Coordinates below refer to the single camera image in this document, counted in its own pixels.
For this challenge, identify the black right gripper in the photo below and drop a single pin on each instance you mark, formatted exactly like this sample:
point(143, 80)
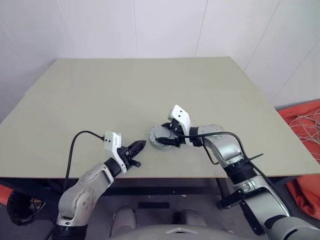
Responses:
point(178, 136)

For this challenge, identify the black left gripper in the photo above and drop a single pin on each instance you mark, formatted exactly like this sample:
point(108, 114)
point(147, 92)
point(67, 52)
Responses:
point(125, 157)

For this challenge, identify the grey round housing lid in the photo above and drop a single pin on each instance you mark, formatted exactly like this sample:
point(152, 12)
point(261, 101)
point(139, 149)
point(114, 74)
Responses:
point(156, 131)

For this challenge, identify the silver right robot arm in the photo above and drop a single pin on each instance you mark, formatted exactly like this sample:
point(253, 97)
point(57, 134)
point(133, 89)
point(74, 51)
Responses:
point(225, 147)

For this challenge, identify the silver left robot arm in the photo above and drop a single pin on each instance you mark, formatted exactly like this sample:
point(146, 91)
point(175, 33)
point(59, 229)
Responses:
point(85, 190)

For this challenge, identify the grey rounded shape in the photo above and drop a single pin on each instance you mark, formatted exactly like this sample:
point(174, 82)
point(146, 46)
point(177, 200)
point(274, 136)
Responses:
point(125, 217)

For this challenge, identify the black zip tie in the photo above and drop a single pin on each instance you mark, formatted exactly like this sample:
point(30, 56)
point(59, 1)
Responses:
point(255, 157)

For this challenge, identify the grey robot torso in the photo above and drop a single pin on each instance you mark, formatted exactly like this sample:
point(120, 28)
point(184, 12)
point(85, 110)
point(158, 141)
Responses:
point(175, 235)

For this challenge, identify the black bin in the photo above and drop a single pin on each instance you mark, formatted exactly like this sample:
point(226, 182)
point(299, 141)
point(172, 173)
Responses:
point(20, 212)

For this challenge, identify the orange red object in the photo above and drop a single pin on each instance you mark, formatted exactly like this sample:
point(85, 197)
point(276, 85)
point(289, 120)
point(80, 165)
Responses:
point(3, 195)

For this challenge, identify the orange fabric cover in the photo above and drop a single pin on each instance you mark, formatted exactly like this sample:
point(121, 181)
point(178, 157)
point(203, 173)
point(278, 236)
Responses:
point(310, 105)

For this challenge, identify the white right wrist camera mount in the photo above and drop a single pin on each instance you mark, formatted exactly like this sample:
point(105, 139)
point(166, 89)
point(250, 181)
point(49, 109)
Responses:
point(181, 113)

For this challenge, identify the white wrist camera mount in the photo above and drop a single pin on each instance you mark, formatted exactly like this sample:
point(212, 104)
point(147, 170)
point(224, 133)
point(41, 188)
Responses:
point(181, 113)
point(110, 140)

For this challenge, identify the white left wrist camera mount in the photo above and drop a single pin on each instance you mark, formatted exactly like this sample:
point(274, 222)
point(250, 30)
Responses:
point(110, 140)

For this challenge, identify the black table frame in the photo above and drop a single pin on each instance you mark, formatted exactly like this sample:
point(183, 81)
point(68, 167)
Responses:
point(162, 186)

